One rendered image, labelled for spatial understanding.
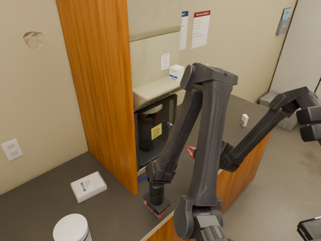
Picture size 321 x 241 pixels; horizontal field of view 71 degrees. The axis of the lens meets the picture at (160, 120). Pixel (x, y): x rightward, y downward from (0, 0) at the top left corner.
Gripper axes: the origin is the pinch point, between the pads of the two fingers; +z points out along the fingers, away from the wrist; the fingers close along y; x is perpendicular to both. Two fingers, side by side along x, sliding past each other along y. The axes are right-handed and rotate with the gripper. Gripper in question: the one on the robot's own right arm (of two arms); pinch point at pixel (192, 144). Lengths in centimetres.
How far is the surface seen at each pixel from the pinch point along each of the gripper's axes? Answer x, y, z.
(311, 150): 101, -227, -22
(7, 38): -55, 65, 54
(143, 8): -68, 25, 11
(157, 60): -47, 15, 13
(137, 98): -33.6, 31.2, 8.3
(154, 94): -35.8, 26.3, 2.7
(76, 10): -67, 42, 32
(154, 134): -5.9, 15.8, 15.0
